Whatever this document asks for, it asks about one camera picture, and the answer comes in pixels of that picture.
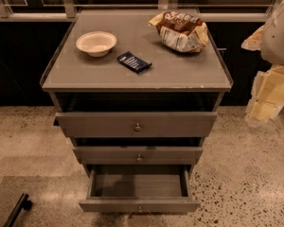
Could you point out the grey drawer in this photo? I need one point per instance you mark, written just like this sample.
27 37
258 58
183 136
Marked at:
138 155
123 125
144 189

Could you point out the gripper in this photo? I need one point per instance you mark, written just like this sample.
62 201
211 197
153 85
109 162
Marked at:
278 40

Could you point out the brown chip bag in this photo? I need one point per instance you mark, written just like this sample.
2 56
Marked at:
181 32

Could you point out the blue snack packet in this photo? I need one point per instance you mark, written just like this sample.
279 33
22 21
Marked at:
133 63

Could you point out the grey bottom drawer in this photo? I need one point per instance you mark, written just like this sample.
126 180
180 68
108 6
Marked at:
144 189

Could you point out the grey middle drawer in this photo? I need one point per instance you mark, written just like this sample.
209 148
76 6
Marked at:
138 155

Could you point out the white bowl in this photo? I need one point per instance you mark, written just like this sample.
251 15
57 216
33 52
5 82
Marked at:
96 44

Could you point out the grey top drawer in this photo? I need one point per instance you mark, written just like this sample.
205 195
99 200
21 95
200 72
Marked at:
123 125

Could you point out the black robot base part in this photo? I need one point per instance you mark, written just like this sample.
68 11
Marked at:
24 203

